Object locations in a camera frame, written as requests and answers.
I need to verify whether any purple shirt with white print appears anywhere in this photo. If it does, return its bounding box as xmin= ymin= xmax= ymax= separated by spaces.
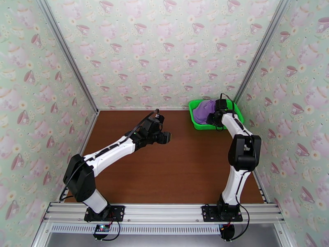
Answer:
xmin=193 ymin=99 xmax=219 ymax=125

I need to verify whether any green plastic laundry basket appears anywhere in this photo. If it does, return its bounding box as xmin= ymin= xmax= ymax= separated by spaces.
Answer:
xmin=189 ymin=99 xmax=244 ymax=131

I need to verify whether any aluminium table side rail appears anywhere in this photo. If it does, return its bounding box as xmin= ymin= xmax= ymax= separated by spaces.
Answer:
xmin=253 ymin=169 xmax=269 ymax=204
xmin=58 ymin=111 xmax=101 ymax=203

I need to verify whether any aluminium mounting rail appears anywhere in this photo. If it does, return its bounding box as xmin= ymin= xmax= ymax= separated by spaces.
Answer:
xmin=42 ymin=202 xmax=286 ymax=224

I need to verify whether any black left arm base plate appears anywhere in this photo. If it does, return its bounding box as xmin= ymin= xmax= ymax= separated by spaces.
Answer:
xmin=84 ymin=205 xmax=125 ymax=221

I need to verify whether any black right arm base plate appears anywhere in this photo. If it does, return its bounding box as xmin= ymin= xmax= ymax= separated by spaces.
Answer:
xmin=201 ymin=204 xmax=243 ymax=222

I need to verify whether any aluminium corner post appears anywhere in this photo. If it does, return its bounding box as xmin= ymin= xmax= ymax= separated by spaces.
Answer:
xmin=233 ymin=0 xmax=294 ymax=103
xmin=34 ymin=0 xmax=100 ymax=114

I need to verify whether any perforated metal cable tray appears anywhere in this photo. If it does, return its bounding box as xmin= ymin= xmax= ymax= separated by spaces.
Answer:
xmin=49 ymin=223 xmax=224 ymax=235

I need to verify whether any black left base cable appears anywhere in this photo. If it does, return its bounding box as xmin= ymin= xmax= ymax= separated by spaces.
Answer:
xmin=102 ymin=220 xmax=121 ymax=241

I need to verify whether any black base cable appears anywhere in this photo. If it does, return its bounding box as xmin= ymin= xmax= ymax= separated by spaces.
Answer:
xmin=230 ymin=202 xmax=250 ymax=240
xmin=102 ymin=220 xmax=121 ymax=241

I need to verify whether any black right base cable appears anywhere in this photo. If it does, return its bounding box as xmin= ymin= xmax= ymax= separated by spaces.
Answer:
xmin=230 ymin=202 xmax=250 ymax=240

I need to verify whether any aluminium frame leg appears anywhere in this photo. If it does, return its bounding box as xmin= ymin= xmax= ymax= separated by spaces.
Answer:
xmin=273 ymin=222 xmax=296 ymax=247
xmin=30 ymin=222 xmax=53 ymax=247

